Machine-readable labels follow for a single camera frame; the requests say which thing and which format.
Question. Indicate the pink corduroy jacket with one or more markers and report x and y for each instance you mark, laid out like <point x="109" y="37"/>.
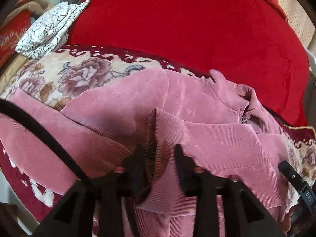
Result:
<point x="221" y="125"/>

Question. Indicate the red quilt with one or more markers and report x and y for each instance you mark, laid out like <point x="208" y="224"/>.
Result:
<point x="248" y="41"/>

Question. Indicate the right hand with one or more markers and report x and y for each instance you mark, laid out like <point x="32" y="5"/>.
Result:
<point x="285" y="225"/>

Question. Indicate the beige dotted curtain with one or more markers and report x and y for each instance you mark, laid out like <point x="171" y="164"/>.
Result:
<point x="300" y="23"/>

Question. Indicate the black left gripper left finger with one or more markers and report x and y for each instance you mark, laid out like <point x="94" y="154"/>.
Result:
<point x="135" y="180"/>

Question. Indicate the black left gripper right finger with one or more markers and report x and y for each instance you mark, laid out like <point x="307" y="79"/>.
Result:
<point x="189" y="174"/>

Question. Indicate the white crackle pattern folded cloth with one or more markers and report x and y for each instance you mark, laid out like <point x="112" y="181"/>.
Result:
<point x="50" y="31"/>

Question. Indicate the red gift box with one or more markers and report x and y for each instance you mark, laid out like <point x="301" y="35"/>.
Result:
<point x="11" y="33"/>

